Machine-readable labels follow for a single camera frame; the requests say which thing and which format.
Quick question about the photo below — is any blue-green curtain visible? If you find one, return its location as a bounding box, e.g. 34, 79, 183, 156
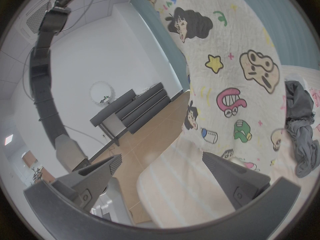
130, 0, 320, 93

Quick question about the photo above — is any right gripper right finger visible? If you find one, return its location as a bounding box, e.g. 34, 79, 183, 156
202, 151, 271, 209

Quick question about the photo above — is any black chest of drawers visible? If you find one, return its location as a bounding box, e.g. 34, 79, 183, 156
115, 82, 171, 134

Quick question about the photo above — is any round white mirror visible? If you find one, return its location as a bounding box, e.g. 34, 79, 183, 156
89, 81, 116, 107

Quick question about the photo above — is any bed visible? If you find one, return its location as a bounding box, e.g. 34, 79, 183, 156
136, 63, 320, 229

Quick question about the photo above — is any ceiling air vent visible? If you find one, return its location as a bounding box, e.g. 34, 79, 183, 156
15, 0, 54, 41

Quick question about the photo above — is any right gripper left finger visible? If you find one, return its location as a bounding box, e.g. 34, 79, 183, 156
58, 154, 123, 211

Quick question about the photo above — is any white printed pyjama top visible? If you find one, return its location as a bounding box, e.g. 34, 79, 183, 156
138, 0, 287, 172

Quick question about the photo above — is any pile of clothes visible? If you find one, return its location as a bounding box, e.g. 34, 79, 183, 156
284, 80, 320, 179

